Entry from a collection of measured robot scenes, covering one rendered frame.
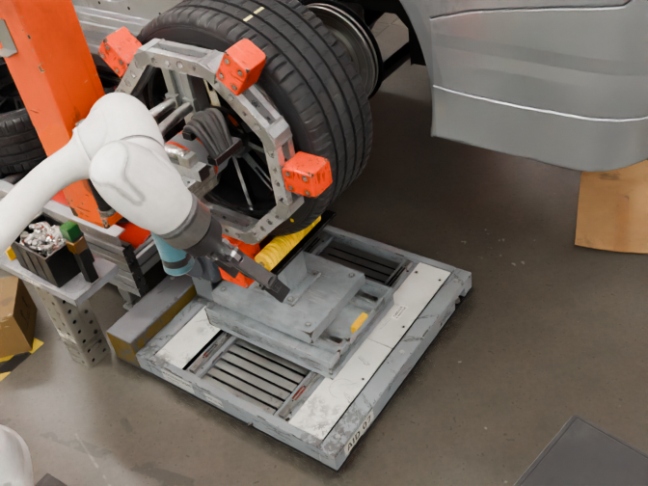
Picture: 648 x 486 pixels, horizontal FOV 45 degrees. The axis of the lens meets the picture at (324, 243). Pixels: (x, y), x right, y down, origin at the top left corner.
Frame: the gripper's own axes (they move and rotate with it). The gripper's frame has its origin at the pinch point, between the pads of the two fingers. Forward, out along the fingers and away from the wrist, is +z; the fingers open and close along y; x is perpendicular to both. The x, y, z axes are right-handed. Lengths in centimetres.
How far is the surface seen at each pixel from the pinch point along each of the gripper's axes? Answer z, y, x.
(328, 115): 17, 26, -45
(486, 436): 107, -7, -5
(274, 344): 80, 56, 4
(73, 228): 18, 87, 8
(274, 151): 12.3, 29.5, -30.1
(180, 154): -4.4, 35.5, -16.2
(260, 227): 35, 43, -18
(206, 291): 80, 94, 0
